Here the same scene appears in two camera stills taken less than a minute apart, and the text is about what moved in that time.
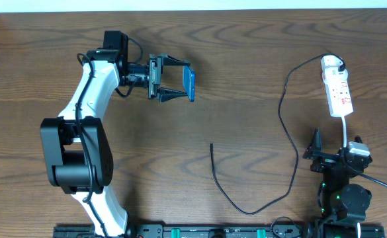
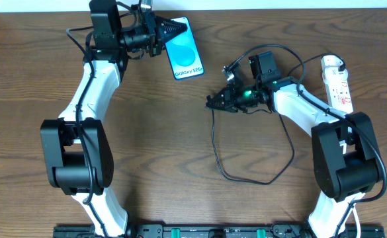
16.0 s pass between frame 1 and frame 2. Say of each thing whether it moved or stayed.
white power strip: stayed
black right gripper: moved
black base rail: stayed
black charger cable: moved
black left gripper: moved
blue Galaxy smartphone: moved
